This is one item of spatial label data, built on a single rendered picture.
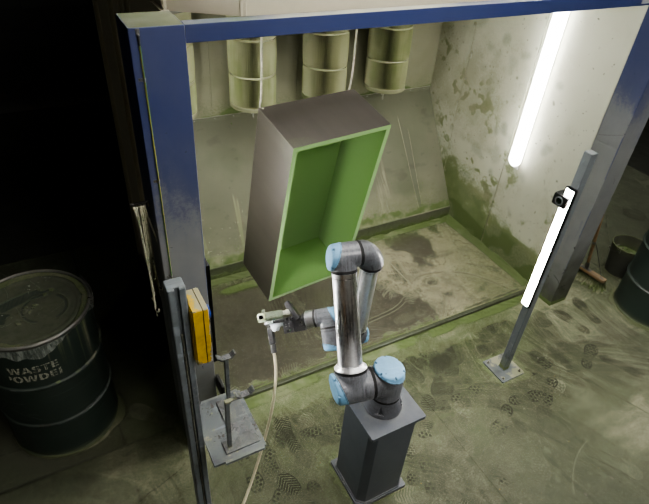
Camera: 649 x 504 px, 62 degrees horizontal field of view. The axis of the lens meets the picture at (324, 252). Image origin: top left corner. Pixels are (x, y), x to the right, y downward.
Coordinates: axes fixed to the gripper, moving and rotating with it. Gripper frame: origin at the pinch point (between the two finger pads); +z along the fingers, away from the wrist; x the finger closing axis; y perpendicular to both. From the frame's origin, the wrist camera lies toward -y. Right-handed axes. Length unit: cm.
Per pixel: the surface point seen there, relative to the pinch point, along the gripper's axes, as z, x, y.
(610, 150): -212, 103, -69
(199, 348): -5, -95, 3
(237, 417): 5, -46, 37
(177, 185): 1, -80, -58
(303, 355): 7, 85, 28
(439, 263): -94, 192, -20
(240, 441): 2, -54, 45
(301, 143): -38, -23, -81
